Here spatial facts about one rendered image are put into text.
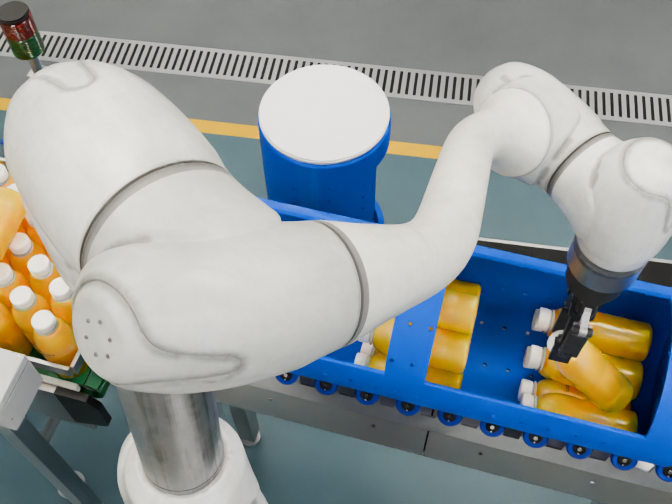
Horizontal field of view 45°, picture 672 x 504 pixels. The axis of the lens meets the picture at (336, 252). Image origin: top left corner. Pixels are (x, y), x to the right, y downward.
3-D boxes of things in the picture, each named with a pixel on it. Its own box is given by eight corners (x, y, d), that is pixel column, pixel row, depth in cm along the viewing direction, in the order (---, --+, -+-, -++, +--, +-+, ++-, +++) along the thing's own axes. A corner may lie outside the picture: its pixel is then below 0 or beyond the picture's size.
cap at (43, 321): (37, 313, 143) (33, 308, 142) (58, 314, 143) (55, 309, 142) (31, 333, 141) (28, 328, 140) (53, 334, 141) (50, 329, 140)
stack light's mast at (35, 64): (45, 84, 168) (19, 24, 155) (17, 78, 169) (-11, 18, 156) (58, 63, 172) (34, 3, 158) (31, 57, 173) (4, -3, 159)
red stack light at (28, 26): (27, 44, 159) (20, 29, 156) (-2, 38, 160) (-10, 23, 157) (42, 22, 162) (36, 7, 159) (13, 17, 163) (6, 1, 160)
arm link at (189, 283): (393, 267, 55) (281, 153, 62) (157, 323, 43) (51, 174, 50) (329, 396, 62) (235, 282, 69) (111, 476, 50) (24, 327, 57)
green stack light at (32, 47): (36, 63, 163) (27, 44, 159) (7, 57, 164) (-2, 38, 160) (50, 41, 167) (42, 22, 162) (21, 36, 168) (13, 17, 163)
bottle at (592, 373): (620, 420, 128) (567, 372, 120) (588, 404, 134) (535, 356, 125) (642, 385, 129) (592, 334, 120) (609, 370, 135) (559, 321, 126)
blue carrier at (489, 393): (653, 495, 135) (719, 419, 112) (161, 369, 149) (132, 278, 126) (658, 351, 152) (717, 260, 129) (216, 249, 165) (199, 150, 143)
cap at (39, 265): (55, 269, 148) (52, 264, 147) (36, 281, 147) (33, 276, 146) (45, 255, 150) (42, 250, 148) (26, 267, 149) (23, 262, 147)
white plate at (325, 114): (312, 184, 162) (312, 187, 163) (417, 117, 171) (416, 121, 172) (232, 103, 173) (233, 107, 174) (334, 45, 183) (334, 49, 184)
